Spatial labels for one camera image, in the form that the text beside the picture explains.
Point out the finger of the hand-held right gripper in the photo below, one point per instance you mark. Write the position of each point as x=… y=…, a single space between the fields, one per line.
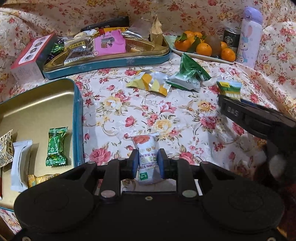
x=252 y=103
x=231 y=101

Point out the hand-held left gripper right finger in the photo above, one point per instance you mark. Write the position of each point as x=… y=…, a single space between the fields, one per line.
x=161 y=165

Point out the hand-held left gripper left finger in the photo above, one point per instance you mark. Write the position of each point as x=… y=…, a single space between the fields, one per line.
x=136 y=164

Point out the green pea snack packet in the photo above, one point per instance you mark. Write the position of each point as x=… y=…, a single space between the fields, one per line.
x=229 y=89

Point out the white and orange snack packet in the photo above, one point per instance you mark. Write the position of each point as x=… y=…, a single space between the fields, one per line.
x=146 y=150

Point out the gold foil candy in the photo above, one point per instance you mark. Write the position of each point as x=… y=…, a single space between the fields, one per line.
x=40 y=180

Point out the slim white snack packet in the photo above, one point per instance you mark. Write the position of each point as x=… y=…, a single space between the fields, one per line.
x=20 y=164

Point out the brown patterned snack packet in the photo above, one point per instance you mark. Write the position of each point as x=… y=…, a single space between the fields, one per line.
x=5 y=148

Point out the red and white snack packet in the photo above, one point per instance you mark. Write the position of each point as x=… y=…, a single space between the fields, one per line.
x=1 y=183

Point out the blue tin tray with snacks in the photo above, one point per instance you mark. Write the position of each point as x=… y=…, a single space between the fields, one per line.
x=108 y=63

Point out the pale green fruit plate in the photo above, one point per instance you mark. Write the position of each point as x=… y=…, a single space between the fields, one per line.
x=208 y=58

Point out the floral tablecloth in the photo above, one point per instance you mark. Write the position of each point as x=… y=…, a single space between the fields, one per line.
x=161 y=115

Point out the green and white leaf packet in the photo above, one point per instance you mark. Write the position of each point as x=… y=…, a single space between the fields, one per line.
x=189 y=74

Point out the brown kiwi fruit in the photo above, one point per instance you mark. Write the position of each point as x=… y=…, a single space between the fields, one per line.
x=214 y=44

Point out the dark coffee can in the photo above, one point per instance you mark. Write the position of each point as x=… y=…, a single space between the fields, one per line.
x=231 y=39

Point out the purple and white thermos bottle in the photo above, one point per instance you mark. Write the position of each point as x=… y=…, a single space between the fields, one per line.
x=249 y=39

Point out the yellow and silver snack packet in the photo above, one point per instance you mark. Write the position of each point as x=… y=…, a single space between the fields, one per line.
x=150 y=83

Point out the brown paper snack packet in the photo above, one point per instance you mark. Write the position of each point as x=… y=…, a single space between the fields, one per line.
x=156 y=31

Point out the clear plastic snack packet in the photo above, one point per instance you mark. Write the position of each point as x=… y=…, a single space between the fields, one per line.
x=137 y=30

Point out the clear packet with dark biscuit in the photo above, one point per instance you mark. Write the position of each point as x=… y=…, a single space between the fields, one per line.
x=78 y=57

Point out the pink snack packet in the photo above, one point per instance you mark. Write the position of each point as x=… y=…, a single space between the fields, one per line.
x=109 y=44

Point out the yellow label walnut packet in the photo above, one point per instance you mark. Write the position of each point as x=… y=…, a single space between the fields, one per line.
x=77 y=45

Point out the red and yellow snack packet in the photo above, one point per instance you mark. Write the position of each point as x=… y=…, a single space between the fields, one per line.
x=115 y=30

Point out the cream white candy packet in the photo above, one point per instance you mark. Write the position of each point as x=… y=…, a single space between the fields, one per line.
x=85 y=34

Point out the small green foil candy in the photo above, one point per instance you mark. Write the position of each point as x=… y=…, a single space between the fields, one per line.
x=57 y=48

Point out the red and white carton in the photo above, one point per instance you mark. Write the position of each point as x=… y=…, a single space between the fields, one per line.
x=27 y=59

